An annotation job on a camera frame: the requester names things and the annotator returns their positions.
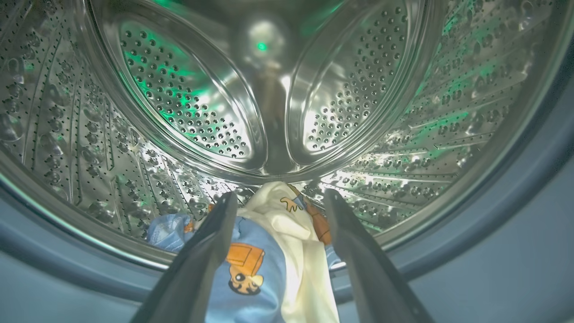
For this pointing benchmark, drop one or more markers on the cream cartoon print garment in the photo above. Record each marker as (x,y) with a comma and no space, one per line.
(298,255)

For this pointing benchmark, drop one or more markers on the white front-load washing machine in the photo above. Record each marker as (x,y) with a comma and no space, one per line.
(403,112)

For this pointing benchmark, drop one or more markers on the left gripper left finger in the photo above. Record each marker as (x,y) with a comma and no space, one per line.
(197,264)

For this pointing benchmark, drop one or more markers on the blue cartoon print garment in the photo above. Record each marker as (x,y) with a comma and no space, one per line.
(255,300)

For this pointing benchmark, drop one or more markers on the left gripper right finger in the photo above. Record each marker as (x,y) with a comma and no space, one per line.
(367,269)

